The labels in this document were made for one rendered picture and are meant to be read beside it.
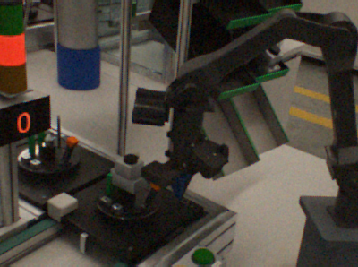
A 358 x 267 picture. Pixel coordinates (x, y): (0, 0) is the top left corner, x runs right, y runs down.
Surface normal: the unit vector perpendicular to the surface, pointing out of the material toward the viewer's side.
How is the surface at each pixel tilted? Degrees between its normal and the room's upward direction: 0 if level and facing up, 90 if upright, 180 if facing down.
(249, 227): 0
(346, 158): 62
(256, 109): 45
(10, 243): 0
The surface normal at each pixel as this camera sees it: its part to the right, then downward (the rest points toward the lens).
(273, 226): 0.09, -0.89
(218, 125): 0.54, -0.35
